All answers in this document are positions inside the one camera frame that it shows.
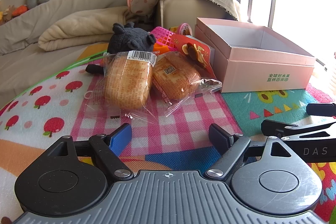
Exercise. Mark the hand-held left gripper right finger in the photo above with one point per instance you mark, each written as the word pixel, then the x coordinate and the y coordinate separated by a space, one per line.
pixel 219 138

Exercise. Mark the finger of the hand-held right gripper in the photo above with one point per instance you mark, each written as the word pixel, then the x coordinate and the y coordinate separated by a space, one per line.
pixel 321 109
pixel 275 127

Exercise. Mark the colourful printed play mat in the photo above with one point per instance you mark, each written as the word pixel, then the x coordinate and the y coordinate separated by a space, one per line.
pixel 52 98

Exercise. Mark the red snack packet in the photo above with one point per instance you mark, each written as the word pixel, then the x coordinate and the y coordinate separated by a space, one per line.
pixel 195 52

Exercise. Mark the orange plush toy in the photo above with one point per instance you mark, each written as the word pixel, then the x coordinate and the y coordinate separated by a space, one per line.
pixel 19 11

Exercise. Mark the pink cardboard box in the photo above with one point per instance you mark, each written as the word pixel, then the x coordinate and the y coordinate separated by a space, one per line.
pixel 262 74

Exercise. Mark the cream folded blanket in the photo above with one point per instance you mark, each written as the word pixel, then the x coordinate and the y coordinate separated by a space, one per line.
pixel 78 27

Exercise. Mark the bread packet with barcode label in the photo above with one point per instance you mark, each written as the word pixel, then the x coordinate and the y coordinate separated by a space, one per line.
pixel 128 82

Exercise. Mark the beige sofa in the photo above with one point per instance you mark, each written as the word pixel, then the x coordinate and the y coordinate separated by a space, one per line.
pixel 29 66

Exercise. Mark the orange plastic toy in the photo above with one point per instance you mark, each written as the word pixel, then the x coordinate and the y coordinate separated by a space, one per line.
pixel 160 47

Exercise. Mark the bread packet with square code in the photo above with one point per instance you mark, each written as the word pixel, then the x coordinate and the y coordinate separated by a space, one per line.
pixel 176 79

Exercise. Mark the black metal chair frame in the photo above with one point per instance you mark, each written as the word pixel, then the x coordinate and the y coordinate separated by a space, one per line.
pixel 271 3

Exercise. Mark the pink jelly cup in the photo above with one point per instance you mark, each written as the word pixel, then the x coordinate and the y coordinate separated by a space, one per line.
pixel 185 29

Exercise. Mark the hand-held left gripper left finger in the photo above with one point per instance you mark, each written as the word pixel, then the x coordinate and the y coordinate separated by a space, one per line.
pixel 121 138

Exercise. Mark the dark grey plush toy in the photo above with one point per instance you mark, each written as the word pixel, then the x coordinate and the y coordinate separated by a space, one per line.
pixel 128 39

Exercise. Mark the pink plastic basket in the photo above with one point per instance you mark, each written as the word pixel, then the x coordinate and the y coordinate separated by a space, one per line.
pixel 164 36

